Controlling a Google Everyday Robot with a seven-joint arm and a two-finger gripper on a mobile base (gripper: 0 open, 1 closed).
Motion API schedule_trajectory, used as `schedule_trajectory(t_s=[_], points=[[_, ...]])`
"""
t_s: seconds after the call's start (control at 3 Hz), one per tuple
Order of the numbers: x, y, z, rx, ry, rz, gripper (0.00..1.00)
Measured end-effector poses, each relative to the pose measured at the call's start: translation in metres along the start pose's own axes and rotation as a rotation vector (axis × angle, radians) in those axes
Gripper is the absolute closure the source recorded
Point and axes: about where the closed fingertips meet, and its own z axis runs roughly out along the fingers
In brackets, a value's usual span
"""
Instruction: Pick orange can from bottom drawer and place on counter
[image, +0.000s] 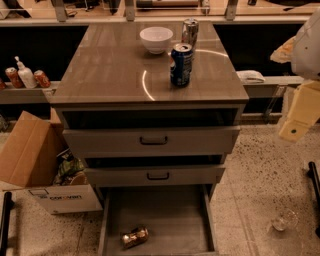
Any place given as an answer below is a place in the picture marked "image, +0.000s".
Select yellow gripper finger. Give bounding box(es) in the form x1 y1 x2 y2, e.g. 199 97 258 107
270 36 295 64
278 80 320 142

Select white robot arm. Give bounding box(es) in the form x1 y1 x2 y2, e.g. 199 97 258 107
270 9 320 142

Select top drawer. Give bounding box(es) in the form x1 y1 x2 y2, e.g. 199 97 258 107
63 126 240 158

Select drawer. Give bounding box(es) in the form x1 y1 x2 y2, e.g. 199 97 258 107
63 126 240 158
85 165 224 187
98 185 218 256

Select silver can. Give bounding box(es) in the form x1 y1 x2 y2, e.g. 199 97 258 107
181 18 199 48

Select blue pepsi can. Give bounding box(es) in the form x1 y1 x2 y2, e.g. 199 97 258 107
170 43 193 87

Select middle drawer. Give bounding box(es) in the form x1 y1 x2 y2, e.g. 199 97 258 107
85 165 224 187

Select grey drawer cabinet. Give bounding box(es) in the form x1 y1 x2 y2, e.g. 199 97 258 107
49 21 250 201

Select bottom drawer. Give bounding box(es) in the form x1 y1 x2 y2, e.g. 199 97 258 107
98 185 218 256

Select right red can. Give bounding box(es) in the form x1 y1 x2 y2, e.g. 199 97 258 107
34 70 51 88

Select red can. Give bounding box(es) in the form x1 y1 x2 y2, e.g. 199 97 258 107
34 70 51 88
5 67 23 88

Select left red can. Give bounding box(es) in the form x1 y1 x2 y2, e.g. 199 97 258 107
5 67 23 88

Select folded white cloth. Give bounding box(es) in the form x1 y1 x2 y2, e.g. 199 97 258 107
237 70 265 84

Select black bar right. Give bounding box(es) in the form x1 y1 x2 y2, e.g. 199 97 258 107
306 161 320 239

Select black bar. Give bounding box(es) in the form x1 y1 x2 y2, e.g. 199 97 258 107
0 192 14 256
306 161 320 239

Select clear glass cup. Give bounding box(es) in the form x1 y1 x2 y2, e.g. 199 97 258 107
271 208 298 232

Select white bowl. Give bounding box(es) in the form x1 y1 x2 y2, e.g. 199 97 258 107
139 27 173 54

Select snack bags in box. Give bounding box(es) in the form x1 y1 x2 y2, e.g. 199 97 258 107
53 148 88 186

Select white soap bottle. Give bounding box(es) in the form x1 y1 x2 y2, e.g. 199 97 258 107
15 56 37 89

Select cardboard box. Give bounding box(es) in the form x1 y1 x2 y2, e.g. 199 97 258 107
0 111 102 214

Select black bar left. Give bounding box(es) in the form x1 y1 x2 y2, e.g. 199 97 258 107
0 192 14 256

